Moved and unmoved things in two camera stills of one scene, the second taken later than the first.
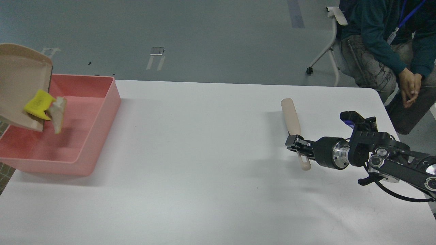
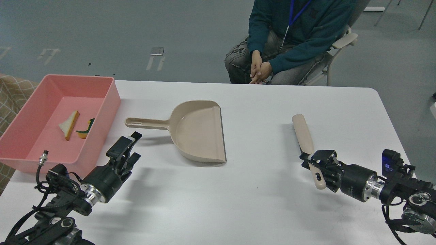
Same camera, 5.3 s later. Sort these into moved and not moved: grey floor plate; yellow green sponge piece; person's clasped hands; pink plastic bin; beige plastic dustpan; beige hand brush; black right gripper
Moved: black right gripper; yellow green sponge piece; person's clasped hands; beige hand brush; beige plastic dustpan
Not moved: pink plastic bin; grey floor plate
